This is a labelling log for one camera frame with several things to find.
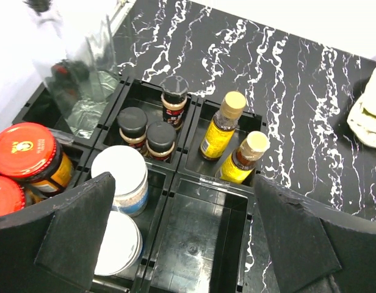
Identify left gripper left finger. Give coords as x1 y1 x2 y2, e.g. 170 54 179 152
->
0 172 115 292

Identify small dark spice jar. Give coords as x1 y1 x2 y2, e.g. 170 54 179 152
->
161 75 188 131
117 107 148 156
146 121 176 162

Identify red lid chili jar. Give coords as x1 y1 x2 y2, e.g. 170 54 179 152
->
0 176 43 217
0 122 73 197

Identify sago jar silver lid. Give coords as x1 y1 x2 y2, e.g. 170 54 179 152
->
91 145 149 217
94 211 143 276

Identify black compartment organizer tray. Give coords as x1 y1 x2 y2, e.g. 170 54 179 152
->
12 76 268 293

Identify yellow label bottle brown cap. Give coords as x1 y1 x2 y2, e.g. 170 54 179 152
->
200 91 247 161

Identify clear pump bottle gold top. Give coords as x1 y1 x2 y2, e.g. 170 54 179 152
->
23 1 120 139

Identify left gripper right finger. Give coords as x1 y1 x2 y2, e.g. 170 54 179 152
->
254 175 376 292

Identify cream printed cloth bag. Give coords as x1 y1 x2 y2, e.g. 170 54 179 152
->
347 68 376 148

